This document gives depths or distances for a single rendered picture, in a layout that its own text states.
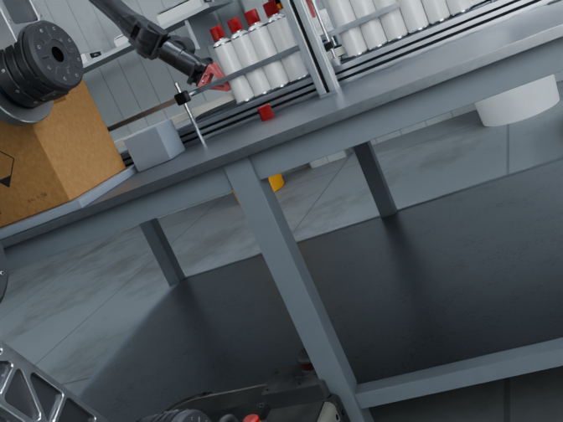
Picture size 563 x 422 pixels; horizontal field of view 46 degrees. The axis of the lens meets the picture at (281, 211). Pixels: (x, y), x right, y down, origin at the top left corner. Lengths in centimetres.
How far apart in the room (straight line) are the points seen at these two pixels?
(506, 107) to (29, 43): 333
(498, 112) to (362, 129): 304
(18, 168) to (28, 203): 8
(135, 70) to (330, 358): 453
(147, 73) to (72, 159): 415
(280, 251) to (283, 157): 20
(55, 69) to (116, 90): 454
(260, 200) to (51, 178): 49
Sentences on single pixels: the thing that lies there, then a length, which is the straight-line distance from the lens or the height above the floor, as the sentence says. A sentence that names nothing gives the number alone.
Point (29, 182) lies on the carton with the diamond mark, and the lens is 160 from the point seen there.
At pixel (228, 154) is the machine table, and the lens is 132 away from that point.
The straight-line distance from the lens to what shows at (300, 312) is 144.
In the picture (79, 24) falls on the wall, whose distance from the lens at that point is 598.
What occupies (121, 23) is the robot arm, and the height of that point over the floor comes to 119.
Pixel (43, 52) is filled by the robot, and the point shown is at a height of 114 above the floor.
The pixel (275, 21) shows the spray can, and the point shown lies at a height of 104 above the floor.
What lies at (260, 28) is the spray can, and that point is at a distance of 171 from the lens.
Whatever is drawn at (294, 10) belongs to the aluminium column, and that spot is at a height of 104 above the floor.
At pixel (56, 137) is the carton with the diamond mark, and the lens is 159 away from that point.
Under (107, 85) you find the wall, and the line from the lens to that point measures 594.
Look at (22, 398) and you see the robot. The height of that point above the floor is 60.
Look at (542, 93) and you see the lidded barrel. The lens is 431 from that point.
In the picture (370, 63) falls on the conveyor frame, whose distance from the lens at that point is 164.
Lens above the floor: 98
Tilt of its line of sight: 13 degrees down
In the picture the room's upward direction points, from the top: 24 degrees counter-clockwise
